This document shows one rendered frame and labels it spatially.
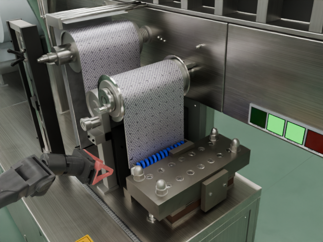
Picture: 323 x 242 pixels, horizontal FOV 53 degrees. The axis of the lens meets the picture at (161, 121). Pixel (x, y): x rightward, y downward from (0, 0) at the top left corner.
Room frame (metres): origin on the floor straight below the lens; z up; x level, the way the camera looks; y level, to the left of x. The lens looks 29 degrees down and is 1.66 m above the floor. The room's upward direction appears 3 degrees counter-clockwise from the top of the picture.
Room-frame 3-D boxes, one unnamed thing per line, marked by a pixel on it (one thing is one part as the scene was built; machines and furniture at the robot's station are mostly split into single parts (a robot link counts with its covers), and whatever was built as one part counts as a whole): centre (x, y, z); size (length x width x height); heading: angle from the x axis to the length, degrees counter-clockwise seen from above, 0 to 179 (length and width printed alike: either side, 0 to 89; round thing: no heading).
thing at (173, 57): (1.04, -0.05, 1.25); 0.15 x 0.01 x 0.15; 38
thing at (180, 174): (0.84, -0.09, 1.00); 0.40 x 0.16 x 0.06; 128
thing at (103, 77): (0.88, 0.15, 1.25); 0.15 x 0.01 x 0.15; 38
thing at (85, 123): (0.86, 0.23, 1.18); 0.04 x 0.02 x 0.04; 38
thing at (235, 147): (0.90, -0.24, 1.05); 0.04 x 0.04 x 0.04
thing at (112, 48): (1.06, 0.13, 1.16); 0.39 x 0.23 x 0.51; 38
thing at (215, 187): (0.78, -0.16, 0.96); 0.10 x 0.03 x 0.11; 128
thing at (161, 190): (0.71, 0.01, 1.05); 0.04 x 0.04 x 0.04
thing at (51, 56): (1.03, 0.37, 1.33); 0.06 x 0.03 x 0.03; 128
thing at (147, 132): (0.91, 0.02, 1.11); 0.23 x 0.01 x 0.18; 128
